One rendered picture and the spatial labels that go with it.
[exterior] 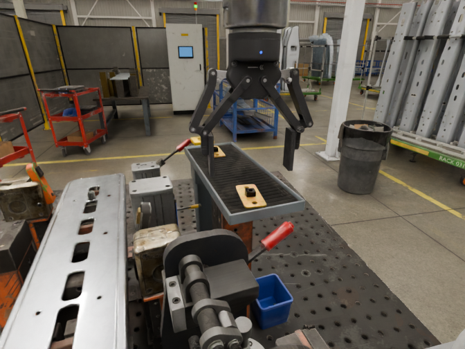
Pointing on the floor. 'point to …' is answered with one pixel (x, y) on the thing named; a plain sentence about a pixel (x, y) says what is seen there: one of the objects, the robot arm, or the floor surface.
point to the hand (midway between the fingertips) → (250, 164)
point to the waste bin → (362, 154)
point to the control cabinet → (185, 65)
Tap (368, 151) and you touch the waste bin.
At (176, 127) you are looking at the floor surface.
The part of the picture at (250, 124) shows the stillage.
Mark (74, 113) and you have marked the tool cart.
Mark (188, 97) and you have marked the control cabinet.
